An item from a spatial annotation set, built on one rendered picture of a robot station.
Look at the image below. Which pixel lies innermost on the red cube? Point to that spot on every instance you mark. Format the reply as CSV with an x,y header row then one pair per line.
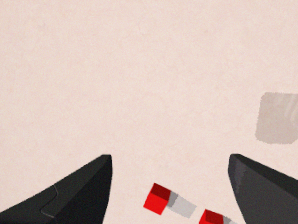
x,y
210,217
157,199

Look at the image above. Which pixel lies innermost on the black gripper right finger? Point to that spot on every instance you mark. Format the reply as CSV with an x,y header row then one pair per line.
x,y
264,196

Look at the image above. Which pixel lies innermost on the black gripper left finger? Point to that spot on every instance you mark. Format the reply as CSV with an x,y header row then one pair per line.
x,y
79,198

